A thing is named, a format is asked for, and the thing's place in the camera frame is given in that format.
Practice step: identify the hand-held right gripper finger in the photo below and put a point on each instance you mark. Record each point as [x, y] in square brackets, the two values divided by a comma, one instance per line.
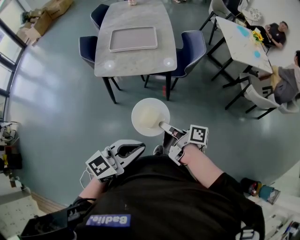
[167, 126]
[169, 140]

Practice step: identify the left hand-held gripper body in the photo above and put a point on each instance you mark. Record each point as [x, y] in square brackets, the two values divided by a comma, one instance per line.
[101, 165]

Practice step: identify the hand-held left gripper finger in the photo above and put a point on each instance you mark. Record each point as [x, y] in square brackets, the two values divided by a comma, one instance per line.
[127, 142]
[134, 157]

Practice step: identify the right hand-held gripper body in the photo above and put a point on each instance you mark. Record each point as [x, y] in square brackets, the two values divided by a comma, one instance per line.
[198, 137]

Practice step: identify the white plate of food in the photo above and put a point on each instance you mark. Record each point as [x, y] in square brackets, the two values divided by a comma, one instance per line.
[140, 105]

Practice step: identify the person's left forearm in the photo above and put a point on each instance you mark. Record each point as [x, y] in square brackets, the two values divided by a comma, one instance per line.
[93, 188]

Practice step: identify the person's right forearm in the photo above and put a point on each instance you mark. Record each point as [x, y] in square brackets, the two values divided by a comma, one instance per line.
[201, 166]

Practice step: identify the large blue plate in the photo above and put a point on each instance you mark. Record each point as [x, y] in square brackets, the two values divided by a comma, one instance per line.
[243, 31]

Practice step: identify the person's grey shoe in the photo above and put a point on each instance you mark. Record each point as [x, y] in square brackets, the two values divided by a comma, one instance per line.
[158, 150]

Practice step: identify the small red floor object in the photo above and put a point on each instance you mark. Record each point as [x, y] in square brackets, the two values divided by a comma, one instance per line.
[164, 91]

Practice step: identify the person's black shirt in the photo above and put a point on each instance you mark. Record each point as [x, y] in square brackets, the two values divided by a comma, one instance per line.
[164, 199]

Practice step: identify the black round container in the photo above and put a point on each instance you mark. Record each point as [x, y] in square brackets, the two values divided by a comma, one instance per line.
[246, 185]

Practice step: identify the white chair with black legs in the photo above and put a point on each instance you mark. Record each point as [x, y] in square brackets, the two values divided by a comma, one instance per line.
[256, 97]
[219, 8]

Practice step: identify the black box device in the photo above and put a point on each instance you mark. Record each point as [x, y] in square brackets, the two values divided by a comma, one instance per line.
[47, 225]

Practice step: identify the dark blue chair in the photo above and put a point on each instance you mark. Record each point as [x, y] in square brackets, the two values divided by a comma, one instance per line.
[192, 47]
[98, 14]
[86, 49]

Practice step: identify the teal container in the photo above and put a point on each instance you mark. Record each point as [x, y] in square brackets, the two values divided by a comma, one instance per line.
[268, 193]

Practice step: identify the grey rectangular tray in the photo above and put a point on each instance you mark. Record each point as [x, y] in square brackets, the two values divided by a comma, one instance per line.
[133, 39]

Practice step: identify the cluttered equipment pile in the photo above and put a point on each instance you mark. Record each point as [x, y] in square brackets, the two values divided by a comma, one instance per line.
[8, 150]

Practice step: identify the white marble table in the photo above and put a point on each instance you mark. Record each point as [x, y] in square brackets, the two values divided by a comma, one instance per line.
[239, 50]

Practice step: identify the white perforated board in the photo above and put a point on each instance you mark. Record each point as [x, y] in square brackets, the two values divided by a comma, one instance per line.
[16, 211]

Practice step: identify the small blue cup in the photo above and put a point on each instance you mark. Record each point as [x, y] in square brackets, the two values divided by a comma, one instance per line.
[257, 54]

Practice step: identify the grey marble table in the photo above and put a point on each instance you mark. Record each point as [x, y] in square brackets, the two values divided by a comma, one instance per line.
[136, 16]

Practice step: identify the sunflower bouquet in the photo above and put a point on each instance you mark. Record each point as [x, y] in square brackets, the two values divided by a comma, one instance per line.
[257, 37]

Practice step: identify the small pink object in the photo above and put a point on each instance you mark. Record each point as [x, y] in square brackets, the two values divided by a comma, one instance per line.
[132, 2]

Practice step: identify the white round stool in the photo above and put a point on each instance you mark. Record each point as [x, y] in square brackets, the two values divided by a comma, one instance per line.
[252, 13]

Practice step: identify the pile of cardboard boxes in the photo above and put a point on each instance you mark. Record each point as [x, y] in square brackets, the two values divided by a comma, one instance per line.
[44, 17]

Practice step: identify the black window frame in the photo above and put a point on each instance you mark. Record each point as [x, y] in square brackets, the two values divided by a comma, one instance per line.
[14, 47]

